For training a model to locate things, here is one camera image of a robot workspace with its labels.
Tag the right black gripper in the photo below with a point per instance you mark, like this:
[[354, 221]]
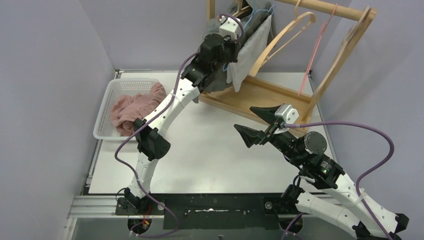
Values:
[[267, 114]]

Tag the blue wire hanger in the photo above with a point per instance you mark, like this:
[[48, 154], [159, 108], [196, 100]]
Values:
[[249, 25]]

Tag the white garment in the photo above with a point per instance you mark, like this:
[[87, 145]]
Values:
[[248, 55]]

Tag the grey pleated skirt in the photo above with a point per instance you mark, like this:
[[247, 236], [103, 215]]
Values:
[[216, 50]]

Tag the pink wire hanger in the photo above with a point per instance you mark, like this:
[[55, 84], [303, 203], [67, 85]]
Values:
[[323, 28]]

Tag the pink garment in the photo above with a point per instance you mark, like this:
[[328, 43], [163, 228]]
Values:
[[126, 109]]

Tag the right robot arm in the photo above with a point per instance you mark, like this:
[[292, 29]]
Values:
[[355, 212]]

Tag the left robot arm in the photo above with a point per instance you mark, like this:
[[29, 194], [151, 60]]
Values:
[[194, 76]]

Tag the wooden hanger rack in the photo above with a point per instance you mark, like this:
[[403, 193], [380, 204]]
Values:
[[256, 92]]

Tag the wooden hanger at rack end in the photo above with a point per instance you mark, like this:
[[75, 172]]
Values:
[[340, 57]]

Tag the white plastic basket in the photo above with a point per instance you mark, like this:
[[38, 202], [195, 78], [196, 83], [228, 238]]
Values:
[[103, 128]]

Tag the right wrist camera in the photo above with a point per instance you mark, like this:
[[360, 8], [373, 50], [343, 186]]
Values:
[[285, 114]]

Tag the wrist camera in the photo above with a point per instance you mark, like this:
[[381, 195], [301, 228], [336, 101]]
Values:
[[285, 114], [228, 27]]

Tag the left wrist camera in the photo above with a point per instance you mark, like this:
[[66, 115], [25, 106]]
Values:
[[228, 27]]

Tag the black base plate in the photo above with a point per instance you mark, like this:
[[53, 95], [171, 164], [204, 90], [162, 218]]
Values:
[[209, 211]]

